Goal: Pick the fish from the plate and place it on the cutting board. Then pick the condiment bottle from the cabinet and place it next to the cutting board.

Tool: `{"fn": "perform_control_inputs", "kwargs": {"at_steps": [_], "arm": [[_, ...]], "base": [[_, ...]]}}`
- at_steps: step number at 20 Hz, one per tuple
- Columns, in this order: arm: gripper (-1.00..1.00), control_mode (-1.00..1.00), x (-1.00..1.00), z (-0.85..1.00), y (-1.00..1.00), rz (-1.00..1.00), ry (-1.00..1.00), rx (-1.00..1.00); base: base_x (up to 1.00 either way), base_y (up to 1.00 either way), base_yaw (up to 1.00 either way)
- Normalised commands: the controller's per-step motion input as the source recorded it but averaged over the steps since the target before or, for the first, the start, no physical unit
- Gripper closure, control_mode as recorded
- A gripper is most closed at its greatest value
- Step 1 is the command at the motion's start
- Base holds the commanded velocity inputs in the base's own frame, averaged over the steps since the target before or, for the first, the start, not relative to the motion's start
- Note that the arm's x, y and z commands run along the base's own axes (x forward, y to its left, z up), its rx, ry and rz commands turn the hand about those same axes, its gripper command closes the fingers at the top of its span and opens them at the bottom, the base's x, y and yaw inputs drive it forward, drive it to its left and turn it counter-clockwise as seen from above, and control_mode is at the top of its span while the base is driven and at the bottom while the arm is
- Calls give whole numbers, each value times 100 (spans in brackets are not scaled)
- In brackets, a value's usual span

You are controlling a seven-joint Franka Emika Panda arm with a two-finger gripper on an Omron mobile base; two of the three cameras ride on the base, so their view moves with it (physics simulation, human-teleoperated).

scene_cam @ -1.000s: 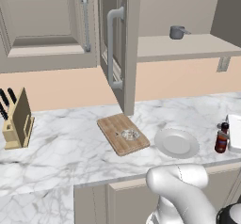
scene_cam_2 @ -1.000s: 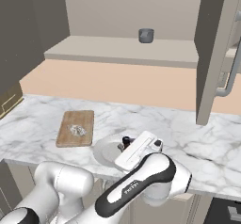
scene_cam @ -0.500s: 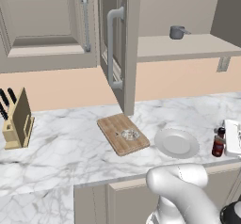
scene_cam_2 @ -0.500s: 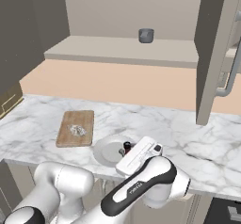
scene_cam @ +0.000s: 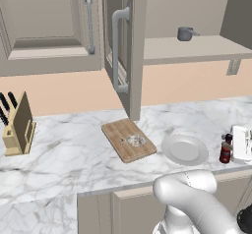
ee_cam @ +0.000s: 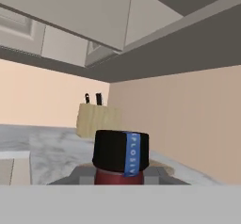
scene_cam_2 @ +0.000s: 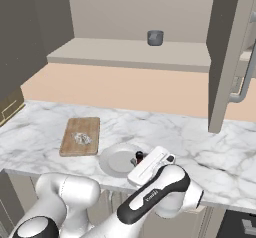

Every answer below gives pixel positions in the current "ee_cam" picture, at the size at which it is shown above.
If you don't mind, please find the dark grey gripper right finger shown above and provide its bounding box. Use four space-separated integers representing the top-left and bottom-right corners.
142 166 192 185

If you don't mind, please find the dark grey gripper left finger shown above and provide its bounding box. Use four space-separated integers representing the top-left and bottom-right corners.
46 165 97 185

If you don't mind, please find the pale panelled cabinet door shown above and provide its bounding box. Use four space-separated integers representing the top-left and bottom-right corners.
0 6 47 56
84 40 121 68

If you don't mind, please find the pale flat cabinet door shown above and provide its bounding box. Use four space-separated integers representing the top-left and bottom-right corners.
40 24 89 69

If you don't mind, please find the pale open cabinet door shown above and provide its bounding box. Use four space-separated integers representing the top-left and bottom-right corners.
0 0 137 53

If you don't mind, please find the beige wooden knife block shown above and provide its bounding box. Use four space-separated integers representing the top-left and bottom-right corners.
75 103 123 139

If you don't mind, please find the beige box-shaped object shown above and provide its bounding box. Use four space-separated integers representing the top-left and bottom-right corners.
0 150 33 185

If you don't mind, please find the pale wall cabinet body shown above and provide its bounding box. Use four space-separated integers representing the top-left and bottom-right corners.
84 0 241 84

